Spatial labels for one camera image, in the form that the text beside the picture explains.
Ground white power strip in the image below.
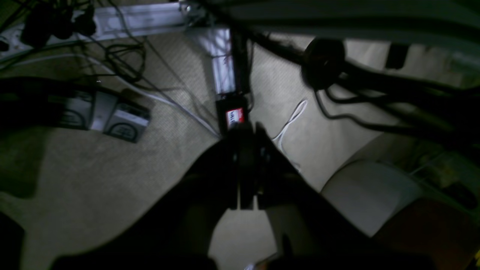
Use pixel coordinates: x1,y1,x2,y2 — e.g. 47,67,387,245
0,2,195,60

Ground black power adapter red label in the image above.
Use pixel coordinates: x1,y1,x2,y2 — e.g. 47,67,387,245
215,95,249,136

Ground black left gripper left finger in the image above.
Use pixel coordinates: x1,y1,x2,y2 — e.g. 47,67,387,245
52,129,238,270

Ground aluminium frame leg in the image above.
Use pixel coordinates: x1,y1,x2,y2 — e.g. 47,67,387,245
184,0,248,96

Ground grey foot pedals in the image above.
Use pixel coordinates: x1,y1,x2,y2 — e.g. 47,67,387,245
48,90,151,143

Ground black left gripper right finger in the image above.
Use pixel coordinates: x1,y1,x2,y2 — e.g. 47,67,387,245
254,122,435,270

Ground white cable on floor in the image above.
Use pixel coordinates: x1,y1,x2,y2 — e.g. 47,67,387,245
7,54,309,173

